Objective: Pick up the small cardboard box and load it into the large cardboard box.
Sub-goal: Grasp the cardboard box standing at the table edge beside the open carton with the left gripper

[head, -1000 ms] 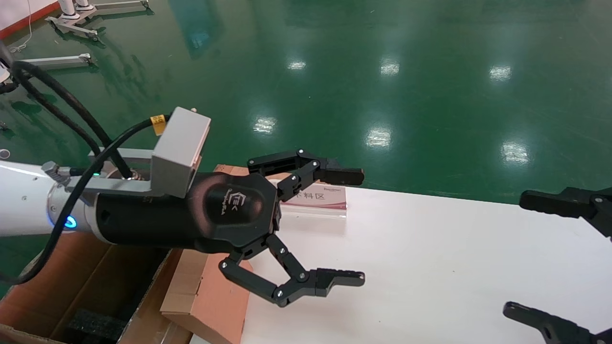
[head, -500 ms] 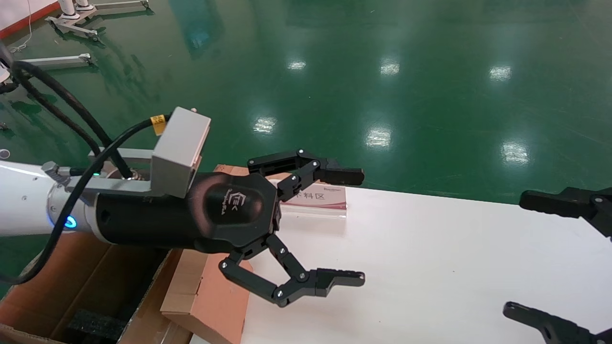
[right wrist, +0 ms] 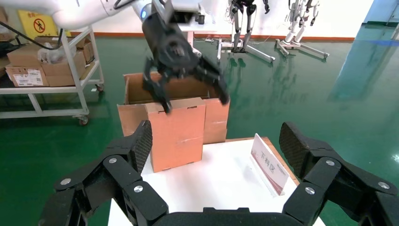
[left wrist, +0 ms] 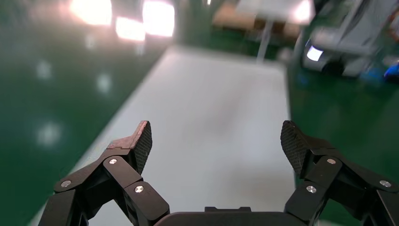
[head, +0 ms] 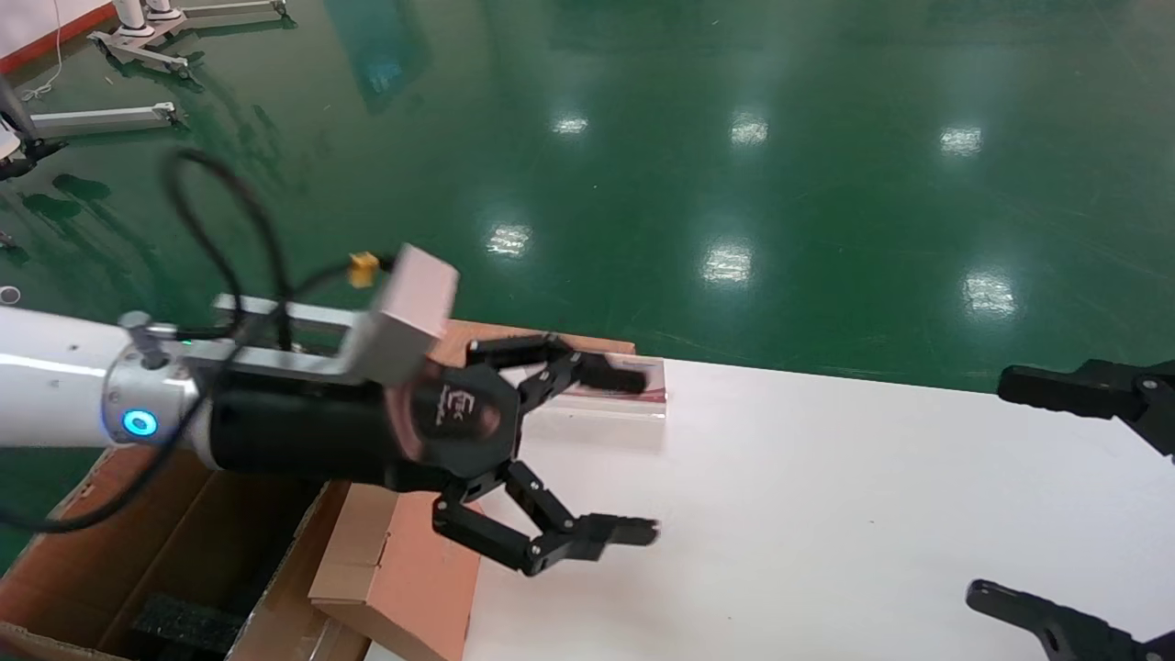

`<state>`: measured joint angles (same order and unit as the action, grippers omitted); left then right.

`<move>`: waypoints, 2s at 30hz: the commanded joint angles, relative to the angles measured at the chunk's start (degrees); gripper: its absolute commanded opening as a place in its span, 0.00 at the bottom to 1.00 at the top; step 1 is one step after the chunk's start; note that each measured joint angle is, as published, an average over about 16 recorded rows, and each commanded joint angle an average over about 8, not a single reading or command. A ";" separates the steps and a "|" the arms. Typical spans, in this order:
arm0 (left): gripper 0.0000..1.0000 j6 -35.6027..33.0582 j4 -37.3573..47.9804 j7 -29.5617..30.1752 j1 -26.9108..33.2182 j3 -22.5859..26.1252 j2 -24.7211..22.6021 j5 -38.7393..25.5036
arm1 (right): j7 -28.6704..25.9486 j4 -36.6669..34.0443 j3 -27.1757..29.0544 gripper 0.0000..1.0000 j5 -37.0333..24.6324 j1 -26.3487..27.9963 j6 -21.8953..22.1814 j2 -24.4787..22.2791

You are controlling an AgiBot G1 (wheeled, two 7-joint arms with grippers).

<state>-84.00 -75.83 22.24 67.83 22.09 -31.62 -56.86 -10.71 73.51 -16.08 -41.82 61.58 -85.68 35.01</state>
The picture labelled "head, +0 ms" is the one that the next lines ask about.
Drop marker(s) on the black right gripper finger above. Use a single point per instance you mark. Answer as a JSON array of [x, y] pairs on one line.
[[1074, 633], [1056, 390]]

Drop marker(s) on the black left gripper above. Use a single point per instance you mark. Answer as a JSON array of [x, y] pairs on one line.
[[367, 431]]

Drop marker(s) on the small cardboard box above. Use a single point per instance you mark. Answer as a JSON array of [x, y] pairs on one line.
[[413, 569]]

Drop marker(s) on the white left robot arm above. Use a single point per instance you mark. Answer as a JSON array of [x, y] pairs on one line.
[[55, 386]]

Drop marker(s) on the large cardboard box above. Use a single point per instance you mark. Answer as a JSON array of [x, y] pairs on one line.
[[138, 551]]

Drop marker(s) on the acrylic sign with red stripe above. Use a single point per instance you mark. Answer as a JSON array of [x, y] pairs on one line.
[[615, 408]]

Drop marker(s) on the brown wooden board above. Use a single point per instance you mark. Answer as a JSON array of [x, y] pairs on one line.
[[459, 344]]

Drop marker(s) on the black foam block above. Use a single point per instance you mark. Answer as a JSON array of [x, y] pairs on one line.
[[184, 624]]

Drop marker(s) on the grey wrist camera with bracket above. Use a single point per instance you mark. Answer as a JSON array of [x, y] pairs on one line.
[[404, 312]]

